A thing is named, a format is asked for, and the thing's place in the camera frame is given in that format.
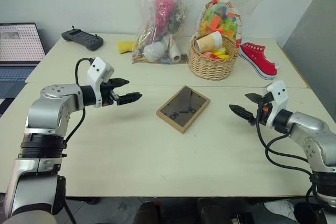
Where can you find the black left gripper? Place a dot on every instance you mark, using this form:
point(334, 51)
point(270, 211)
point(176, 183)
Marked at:
point(108, 95)

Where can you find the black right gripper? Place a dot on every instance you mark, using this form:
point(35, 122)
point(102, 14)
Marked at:
point(262, 115)

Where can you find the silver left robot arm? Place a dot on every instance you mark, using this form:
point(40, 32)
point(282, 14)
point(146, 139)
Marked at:
point(52, 108)

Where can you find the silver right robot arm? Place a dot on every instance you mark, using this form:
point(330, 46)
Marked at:
point(309, 129)

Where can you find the laptop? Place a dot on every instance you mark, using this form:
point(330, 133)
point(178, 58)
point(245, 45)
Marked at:
point(18, 48)

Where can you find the yellow sponge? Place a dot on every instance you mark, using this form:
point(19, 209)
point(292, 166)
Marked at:
point(124, 46)

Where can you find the red canvas sneaker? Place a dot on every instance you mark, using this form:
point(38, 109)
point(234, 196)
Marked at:
point(258, 60)

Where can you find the white cup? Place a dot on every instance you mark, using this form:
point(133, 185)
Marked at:
point(155, 51)

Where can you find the woven wicker basket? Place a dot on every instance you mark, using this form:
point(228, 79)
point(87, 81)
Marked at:
point(212, 68)

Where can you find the yellow plastic toy pieces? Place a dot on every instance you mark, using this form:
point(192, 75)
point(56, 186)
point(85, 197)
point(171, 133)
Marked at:
point(220, 53)

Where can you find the wooden framed square clock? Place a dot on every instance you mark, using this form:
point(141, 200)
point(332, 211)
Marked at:
point(182, 110)

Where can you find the black handheld controller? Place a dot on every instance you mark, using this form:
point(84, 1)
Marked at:
point(84, 39)

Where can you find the brown paper cup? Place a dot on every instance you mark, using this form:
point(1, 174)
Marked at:
point(210, 41)

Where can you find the clear bag of dried flowers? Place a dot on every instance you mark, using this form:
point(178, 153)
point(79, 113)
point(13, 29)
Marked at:
point(162, 24)

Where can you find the bag of colourful toy blocks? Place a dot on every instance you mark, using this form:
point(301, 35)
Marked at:
point(223, 20)

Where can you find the white crumpled cloth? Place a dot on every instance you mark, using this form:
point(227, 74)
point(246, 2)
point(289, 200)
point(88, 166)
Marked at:
point(279, 209)

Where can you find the dark brown rounded shape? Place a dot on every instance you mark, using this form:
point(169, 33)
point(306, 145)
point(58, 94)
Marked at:
point(147, 213)

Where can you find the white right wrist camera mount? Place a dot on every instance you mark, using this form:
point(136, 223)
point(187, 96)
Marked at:
point(278, 95)

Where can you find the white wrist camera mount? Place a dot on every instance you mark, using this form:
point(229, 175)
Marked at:
point(278, 95)
point(98, 70)

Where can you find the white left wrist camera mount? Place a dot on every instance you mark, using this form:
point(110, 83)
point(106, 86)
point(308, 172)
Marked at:
point(98, 70)

